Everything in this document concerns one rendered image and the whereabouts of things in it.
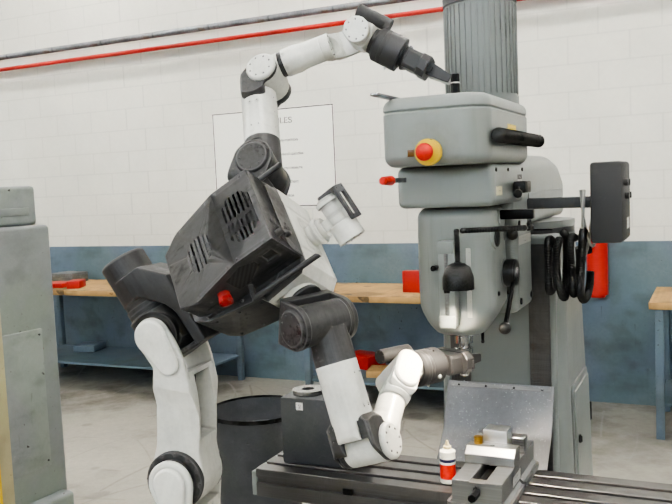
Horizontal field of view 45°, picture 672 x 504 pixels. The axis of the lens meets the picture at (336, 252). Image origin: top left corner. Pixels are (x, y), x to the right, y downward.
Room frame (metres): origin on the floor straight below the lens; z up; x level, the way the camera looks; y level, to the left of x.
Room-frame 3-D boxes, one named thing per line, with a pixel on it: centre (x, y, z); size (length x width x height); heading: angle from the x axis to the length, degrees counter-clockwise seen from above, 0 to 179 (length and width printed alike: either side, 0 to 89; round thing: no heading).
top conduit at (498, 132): (2.01, -0.46, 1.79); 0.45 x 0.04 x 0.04; 155
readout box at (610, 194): (2.17, -0.75, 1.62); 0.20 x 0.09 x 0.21; 155
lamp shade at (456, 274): (1.83, -0.27, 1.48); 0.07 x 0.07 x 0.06
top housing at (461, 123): (2.06, -0.32, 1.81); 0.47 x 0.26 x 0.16; 155
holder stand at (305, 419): (2.23, 0.05, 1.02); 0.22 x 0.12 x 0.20; 66
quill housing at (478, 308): (2.05, -0.32, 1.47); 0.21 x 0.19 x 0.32; 65
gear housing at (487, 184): (2.08, -0.34, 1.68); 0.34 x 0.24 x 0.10; 155
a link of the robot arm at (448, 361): (1.99, -0.25, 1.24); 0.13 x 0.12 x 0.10; 40
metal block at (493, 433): (2.01, -0.39, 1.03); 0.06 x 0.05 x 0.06; 64
